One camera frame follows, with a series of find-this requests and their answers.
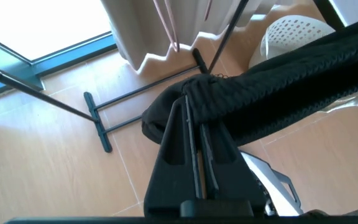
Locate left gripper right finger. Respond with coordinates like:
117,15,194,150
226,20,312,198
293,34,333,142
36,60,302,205
199,121,267,217

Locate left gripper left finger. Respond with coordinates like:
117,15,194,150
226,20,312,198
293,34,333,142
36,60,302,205
144,95,202,217

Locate black shorts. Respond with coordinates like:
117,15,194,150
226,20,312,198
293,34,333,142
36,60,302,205
140,14,358,147

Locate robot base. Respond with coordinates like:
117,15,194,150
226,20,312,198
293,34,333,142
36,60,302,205
240,151,358,218

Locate black clothes rack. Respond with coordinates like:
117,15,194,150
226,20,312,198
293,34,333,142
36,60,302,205
0,0,250,154

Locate white laundry basket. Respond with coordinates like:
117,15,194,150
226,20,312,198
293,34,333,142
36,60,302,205
249,14,337,69

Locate beige curtain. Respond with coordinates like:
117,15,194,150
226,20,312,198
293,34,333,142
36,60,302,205
100,0,291,71

